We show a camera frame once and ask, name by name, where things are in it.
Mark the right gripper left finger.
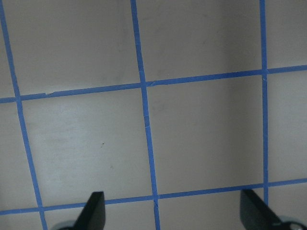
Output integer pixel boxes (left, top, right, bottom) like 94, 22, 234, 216
72, 191, 106, 230

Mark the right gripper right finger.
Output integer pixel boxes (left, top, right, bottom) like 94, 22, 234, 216
240, 189, 283, 230

